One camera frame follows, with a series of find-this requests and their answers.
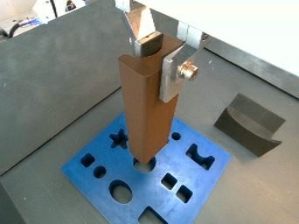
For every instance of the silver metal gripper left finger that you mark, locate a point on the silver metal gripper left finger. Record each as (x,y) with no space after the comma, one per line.
(145,39)

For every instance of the dark grey arch holder block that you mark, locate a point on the dark grey arch holder block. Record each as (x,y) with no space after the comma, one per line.
(249,124)

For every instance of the brown arch-shaped long block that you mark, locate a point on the brown arch-shaped long block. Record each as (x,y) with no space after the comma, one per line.
(148,115)

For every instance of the white device with connectors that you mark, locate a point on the white device with connectors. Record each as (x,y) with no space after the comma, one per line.
(45,10)

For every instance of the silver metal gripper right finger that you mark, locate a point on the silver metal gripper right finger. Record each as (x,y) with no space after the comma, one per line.
(177,63)

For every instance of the blue shape-sorting board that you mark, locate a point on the blue shape-sorting board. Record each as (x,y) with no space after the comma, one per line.
(171,191)

